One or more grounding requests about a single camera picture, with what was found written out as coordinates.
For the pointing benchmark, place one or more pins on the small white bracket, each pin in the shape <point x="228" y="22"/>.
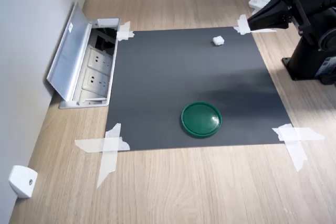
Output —
<point x="22" y="182"/>

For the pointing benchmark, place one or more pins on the white power socket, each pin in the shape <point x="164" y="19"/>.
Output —
<point x="99" y="58"/>
<point x="95" y="79"/>

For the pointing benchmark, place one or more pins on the dark grey mat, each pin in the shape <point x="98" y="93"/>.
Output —
<point x="170" y="77"/>

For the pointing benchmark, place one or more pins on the white tape piece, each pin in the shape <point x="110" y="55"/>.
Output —
<point x="107" y="150"/>
<point x="294" y="134"/>
<point x="124" y="33"/>
<point x="243" y="24"/>

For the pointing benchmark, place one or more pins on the round green lid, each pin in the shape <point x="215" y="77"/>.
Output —
<point x="200" y="119"/>

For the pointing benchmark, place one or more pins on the grey partition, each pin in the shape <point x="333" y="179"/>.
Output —
<point x="26" y="51"/>

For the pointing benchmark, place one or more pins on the small white plastic terminal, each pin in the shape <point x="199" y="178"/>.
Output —
<point x="218" y="40"/>

